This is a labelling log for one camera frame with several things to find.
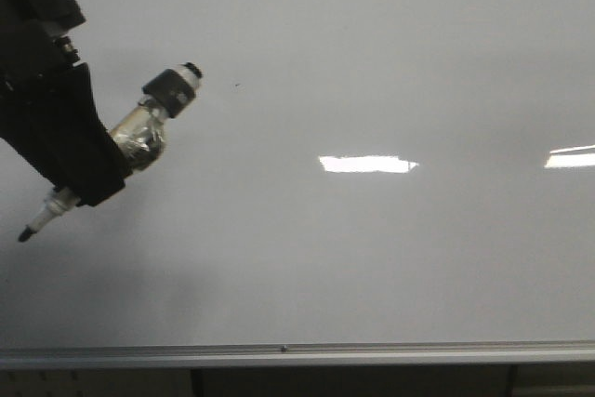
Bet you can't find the black whiteboard marker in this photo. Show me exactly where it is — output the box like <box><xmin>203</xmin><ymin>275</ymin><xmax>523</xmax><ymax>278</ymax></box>
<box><xmin>18</xmin><ymin>62</ymin><xmax>204</xmax><ymax>243</ymax></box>

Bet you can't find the white whiteboard with aluminium frame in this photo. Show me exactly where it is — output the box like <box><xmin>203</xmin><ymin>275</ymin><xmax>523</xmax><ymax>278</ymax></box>
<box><xmin>1</xmin><ymin>0</ymin><xmax>594</xmax><ymax>370</ymax></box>

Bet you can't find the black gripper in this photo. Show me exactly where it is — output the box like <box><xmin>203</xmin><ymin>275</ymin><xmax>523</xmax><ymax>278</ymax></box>
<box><xmin>1</xmin><ymin>0</ymin><xmax>131</xmax><ymax>206</ymax></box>

